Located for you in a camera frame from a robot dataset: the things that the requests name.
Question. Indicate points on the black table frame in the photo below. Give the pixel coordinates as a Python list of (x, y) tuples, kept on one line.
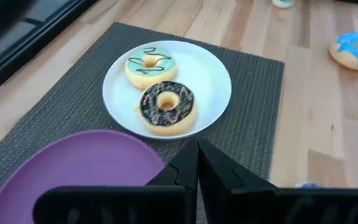
[(11, 62)]

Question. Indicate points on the grey woven placemat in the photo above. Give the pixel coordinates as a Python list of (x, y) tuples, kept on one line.
[(253, 109)]

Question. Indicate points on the small green icing donut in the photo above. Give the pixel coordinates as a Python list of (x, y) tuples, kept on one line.
[(283, 3)]

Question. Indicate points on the purple plate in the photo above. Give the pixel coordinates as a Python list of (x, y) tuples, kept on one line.
[(89, 161)]

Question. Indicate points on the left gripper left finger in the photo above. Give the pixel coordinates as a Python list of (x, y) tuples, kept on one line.
[(135, 205)]

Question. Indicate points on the chocolate icing donut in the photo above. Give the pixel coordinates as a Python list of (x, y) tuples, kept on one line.
[(148, 109)]

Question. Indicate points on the large blue icing donut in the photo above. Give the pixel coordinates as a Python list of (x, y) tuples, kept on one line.
[(343, 59)]

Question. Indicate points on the mint icing drizzled donut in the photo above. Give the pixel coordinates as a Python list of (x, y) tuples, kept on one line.
[(135, 79)]

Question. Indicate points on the small sprinkled white donut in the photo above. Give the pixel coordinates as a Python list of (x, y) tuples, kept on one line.
[(308, 185)]

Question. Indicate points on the white plate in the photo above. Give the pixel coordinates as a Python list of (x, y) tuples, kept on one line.
[(204, 81)]

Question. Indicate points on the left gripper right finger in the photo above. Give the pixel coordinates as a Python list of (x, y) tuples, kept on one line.
[(259, 205)]

